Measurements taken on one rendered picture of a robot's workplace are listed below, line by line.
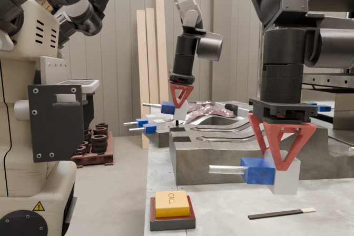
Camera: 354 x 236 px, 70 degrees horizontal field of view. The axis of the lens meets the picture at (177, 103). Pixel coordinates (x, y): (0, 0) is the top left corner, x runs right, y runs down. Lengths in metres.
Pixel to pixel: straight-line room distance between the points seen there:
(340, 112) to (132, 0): 3.34
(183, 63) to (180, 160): 0.27
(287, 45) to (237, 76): 4.10
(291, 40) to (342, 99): 1.05
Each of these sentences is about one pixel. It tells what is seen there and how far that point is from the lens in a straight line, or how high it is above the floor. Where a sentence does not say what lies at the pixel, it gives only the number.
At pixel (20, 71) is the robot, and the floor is 1.07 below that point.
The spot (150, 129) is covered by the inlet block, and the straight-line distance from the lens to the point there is 0.93.
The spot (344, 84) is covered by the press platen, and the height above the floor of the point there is 1.00.
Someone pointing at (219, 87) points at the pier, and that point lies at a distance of 4.20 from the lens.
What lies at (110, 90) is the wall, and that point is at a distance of 4.01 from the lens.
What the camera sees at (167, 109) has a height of 0.96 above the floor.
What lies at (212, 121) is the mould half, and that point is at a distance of 0.97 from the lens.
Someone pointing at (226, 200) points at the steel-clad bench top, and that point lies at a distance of 0.58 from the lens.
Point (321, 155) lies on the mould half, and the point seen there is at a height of 0.86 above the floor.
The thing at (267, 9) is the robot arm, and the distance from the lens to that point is 0.43.
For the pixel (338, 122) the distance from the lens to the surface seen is 1.44.
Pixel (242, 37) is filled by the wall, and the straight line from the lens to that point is 4.53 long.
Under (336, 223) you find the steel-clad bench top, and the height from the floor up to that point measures 0.80.
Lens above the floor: 1.08
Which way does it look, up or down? 8 degrees down
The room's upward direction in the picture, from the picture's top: straight up
